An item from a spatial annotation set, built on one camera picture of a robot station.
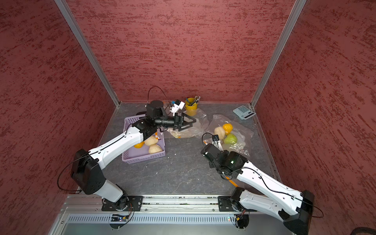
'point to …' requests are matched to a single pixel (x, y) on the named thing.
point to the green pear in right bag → (230, 139)
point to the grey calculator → (244, 112)
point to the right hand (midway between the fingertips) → (216, 158)
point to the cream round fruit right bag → (220, 131)
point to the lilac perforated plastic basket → (136, 155)
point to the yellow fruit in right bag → (227, 128)
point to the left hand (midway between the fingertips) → (192, 126)
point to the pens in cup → (196, 100)
